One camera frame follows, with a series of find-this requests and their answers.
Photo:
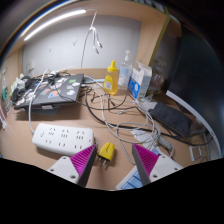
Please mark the yellow charger block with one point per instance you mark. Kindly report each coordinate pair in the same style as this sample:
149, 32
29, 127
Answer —
106, 151

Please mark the white and blue flat device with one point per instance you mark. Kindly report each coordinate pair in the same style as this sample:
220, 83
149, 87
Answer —
130, 181

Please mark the yellow squeeze bottle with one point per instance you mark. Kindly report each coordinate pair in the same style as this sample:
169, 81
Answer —
111, 81

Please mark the clear plastic water bottle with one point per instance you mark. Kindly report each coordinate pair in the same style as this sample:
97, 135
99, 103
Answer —
4, 93

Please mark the clear pump sanitizer bottle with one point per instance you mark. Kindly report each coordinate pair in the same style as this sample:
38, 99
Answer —
125, 73

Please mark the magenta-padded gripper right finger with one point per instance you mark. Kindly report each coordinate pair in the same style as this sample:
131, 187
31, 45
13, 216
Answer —
156, 166

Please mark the black monitor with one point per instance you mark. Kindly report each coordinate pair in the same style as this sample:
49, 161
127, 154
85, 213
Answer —
200, 83

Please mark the black laptop with stickers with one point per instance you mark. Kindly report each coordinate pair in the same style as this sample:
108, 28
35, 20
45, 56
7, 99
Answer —
53, 91

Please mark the white LED light bar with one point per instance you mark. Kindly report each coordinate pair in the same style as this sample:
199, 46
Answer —
53, 21

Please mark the blue and white carton box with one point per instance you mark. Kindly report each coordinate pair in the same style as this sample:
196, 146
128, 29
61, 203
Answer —
139, 81

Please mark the black fabric pouch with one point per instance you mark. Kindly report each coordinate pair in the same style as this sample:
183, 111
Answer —
171, 118

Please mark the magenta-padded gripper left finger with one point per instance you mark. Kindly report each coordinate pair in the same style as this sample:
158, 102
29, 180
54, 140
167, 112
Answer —
71, 166

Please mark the white power strip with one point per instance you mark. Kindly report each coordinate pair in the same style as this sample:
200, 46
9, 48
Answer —
63, 138

